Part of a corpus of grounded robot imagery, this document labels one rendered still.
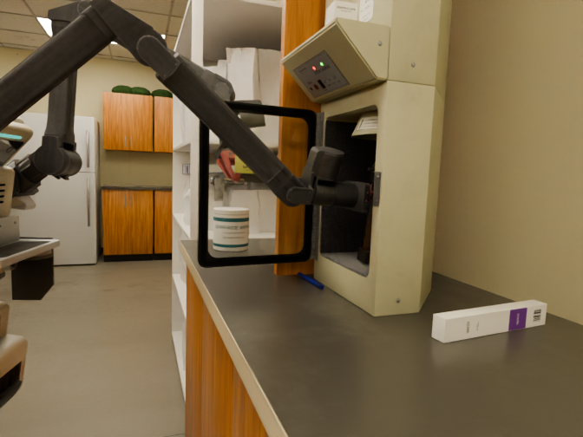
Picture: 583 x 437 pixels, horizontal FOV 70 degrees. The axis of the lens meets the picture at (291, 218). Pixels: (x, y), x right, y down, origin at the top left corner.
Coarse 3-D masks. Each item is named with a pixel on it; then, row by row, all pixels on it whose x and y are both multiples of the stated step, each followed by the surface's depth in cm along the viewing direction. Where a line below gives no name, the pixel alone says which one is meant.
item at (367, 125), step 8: (368, 112) 94; (376, 112) 92; (360, 120) 96; (368, 120) 93; (376, 120) 92; (360, 128) 94; (368, 128) 92; (376, 128) 91; (352, 136) 98; (360, 136) 104; (368, 136) 105; (376, 136) 106
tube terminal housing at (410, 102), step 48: (384, 0) 82; (432, 0) 82; (432, 48) 83; (384, 96) 82; (432, 96) 84; (384, 144) 82; (432, 144) 88; (384, 192) 83; (432, 192) 94; (384, 240) 84; (432, 240) 102; (336, 288) 102; (384, 288) 86
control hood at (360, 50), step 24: (336, 24) 76; (360, 24) 77; (312, 48) 89; (336, 48) 82; (360, 48) 78; (384, 48) 80; (360, 72) 82; (384, 72) 80; (312, 96) 107; (336, 96) 100
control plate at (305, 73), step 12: (312, 60) 92; (324, 60) 88; (300, 72) 101; (312, 72) 97; (324, 72) 92; (336, 72) 89; (312, 84) 101; (324, 84) 97; (336, 84) 93; (348, 84) 89
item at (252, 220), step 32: (256, 128) 103; (288, 128) 106; (224, 160) 100; (288, 160) 107; (224, 192) 101; (256, 192) 105; (224, 224) 102; (256, 224) 106; (288, 224) 109; (224, 256) 103
